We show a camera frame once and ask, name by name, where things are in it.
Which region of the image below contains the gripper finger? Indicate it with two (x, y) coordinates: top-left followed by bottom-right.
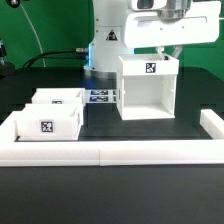
(156, 47), (165, 60)
(172, 45), (183, 58)

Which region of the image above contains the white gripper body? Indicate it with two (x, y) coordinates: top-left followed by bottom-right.
(123, 10), (219, 48)

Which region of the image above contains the white drawer cabinet box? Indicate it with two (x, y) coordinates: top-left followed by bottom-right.
(116, 54), (179, 120)

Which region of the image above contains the white front drawer tray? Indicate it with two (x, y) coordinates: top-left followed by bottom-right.
(16, 104), (83, 141)

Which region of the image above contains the white drawer tray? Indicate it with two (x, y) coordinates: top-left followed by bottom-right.
(31, 88), (85, 104)
(16, 104), (83, 141)

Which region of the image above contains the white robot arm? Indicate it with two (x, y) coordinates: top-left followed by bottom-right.
(84, 0), (222, 79)

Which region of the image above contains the white rear drawer tray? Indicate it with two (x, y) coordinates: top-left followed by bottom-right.
(31, 88), (85, 104)

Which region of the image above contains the white fiducial marker sheet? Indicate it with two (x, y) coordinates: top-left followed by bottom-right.
(85, 89), (117, 103)

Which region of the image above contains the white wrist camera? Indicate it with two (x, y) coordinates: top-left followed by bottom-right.
(128, 0), (167, 11)

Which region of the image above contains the black cable bundle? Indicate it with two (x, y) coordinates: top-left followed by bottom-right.
(21, 47), (90, 69)

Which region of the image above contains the grey thin cable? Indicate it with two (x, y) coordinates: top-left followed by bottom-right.
(19, 4), (47, 68)

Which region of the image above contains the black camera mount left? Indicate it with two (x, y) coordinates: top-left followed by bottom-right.
(0, 39), (15, 76)

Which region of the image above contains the white U-shaped frame wall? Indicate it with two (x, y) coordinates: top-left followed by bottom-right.
(0, 109), (224, 167)

